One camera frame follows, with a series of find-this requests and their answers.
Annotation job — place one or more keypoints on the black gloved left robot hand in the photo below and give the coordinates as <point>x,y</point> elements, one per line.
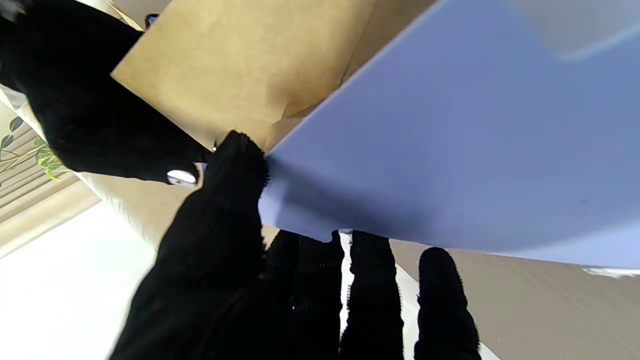
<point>215,280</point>

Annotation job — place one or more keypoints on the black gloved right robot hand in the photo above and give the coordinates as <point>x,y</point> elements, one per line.
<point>75,100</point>

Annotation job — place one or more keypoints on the brown paper envelope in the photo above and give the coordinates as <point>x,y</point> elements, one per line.
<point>240,65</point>

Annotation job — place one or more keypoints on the blue file folder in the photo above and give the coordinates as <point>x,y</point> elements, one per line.
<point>475,150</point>

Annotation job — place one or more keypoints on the tall green leafy plant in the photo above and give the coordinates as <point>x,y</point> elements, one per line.
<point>47,157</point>

